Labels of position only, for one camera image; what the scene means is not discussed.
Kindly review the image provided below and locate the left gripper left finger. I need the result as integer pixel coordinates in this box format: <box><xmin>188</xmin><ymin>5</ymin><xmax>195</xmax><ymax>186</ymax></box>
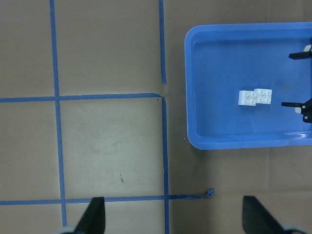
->
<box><xmin>73</xmin><ymin>197</ymin><xmax>106</xmax><ymax>234</ymax></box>

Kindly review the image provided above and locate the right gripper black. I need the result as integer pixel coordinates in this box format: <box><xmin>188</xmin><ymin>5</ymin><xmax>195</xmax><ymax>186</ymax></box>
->
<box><xmin>281</xmin><ymin>45</ymin><xmax>312</xmax><ymax>122</ymax></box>

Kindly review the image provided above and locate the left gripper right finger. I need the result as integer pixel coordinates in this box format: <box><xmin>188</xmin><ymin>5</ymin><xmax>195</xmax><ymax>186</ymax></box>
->
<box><xmin>242</xmin><ymin>195</ymin><xmax>285</xmax><ymax>234</ymax></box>

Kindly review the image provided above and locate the white block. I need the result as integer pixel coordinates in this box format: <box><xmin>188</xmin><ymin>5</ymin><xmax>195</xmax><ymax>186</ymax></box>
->
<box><xmin>254</xmin><ymin>89</ymin><xmax>273</xmax><ymax>104</ymax></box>
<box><xmin>238</xmin><ymin>90</ymin><xmax>257</xmax><ymax>106</ymax></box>

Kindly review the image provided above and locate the blue plastic tray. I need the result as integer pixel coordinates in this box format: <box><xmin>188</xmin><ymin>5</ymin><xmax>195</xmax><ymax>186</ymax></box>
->
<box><xmin>185</xmin><ymin>22</ymin><xmax>312</xmax><ymax>150</ymax></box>

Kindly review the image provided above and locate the brown paper table cover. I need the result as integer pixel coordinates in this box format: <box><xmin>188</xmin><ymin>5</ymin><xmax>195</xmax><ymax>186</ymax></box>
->
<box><xmin>0</xmin><ymin>0</ymin><xmax>312</xmax><ymax>234</ymax></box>

